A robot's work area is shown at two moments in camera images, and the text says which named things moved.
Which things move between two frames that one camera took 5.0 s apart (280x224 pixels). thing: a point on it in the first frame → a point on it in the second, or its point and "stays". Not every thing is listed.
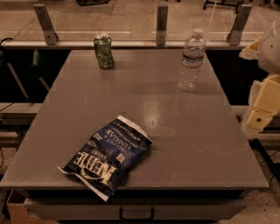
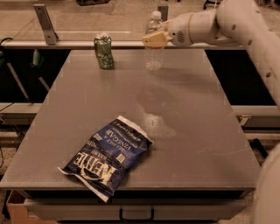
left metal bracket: (44, 17) stays
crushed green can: (103, 49) stays
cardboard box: (18, 211) stays
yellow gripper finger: (264, 102) → (156, 40)
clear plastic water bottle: (192, 60) → (154, 57)
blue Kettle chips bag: (104, 157) stays
